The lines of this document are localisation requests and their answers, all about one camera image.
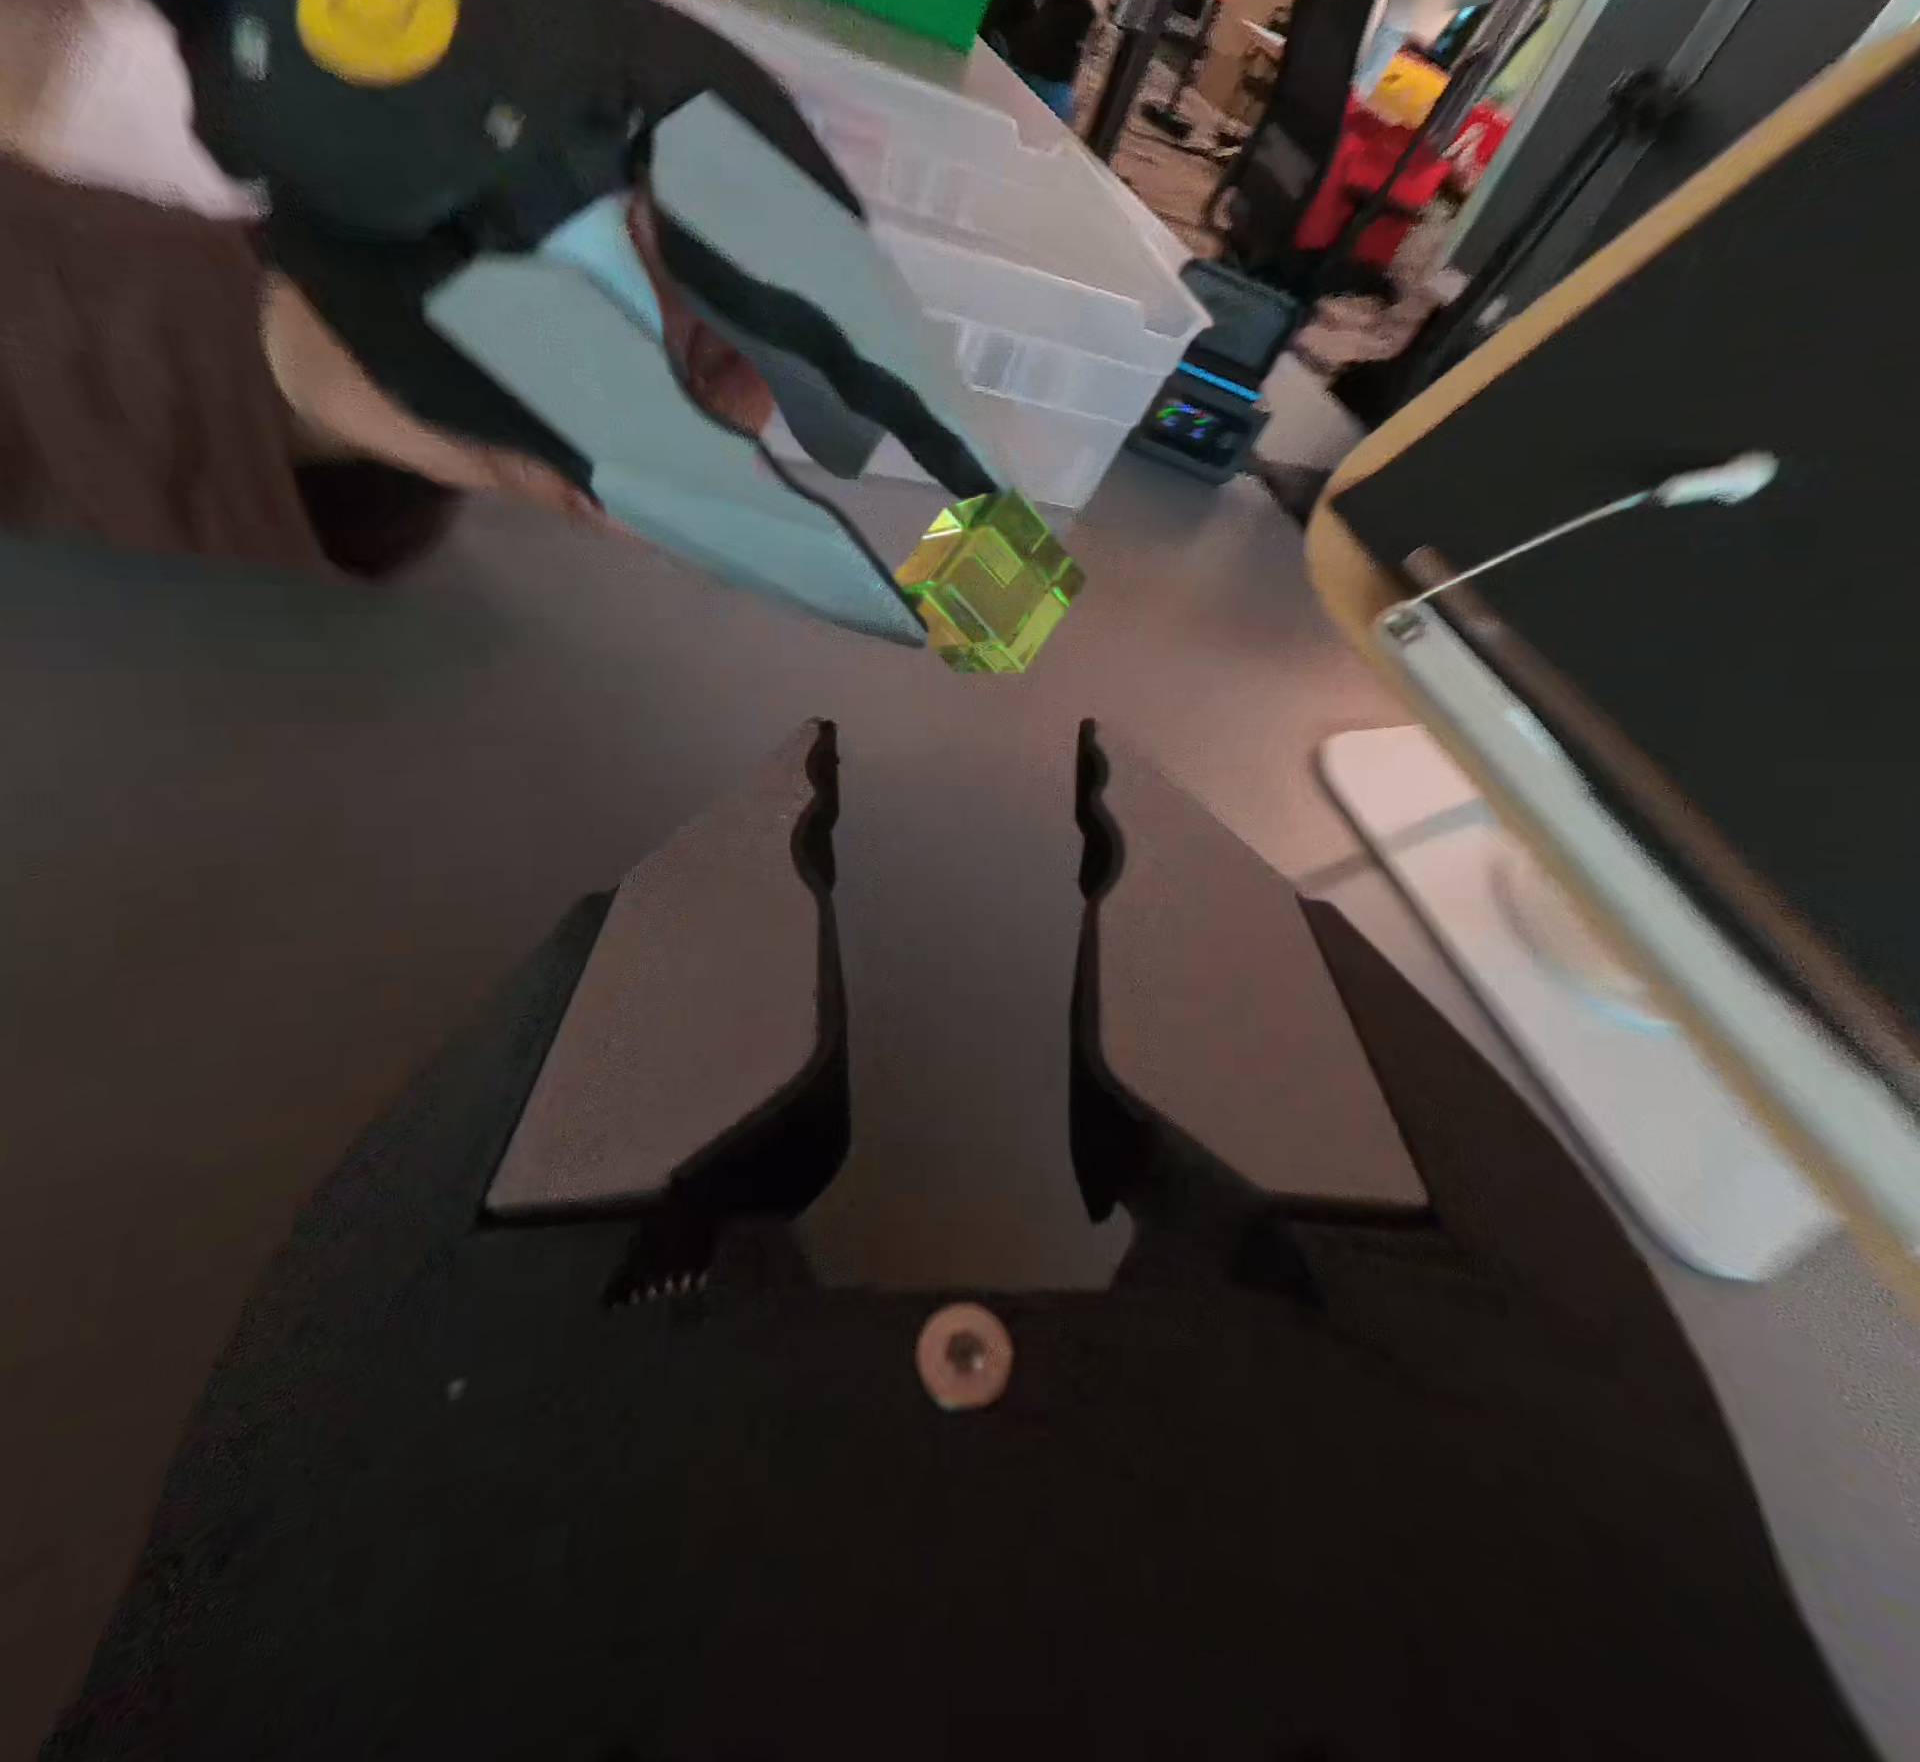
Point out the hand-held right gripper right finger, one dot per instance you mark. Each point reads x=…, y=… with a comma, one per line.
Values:
x=1245, y=1042

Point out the black office chair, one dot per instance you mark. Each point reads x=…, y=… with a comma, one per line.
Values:
x=1329, y=66

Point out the black board with wooden edge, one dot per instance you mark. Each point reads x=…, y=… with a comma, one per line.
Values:
x=1680, y=337

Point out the person's left hand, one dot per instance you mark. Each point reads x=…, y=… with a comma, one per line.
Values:
x=360, y=420

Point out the small black display device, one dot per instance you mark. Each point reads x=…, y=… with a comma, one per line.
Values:
x=1214, y=367

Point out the white flat stand base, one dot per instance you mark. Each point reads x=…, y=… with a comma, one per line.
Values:
x=1591, y=1056

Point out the clear plastic storage bin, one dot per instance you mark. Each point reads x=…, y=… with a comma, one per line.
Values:
x=1021, y=247

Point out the person's left forearm brown sleeve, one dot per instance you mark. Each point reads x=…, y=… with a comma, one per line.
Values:
x=120, y=367

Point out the translucent green cube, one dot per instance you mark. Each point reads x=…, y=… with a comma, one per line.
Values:
x=991, y=585

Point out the red bag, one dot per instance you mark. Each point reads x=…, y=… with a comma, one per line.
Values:
x=1372, y=181

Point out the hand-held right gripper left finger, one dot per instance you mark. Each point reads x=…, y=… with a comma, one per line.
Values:
x=674, y=1026

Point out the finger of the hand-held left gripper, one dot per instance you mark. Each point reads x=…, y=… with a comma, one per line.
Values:
x=601, y=396
x=764, y=217

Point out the black tripod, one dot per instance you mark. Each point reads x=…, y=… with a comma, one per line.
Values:
x=1591, y=165

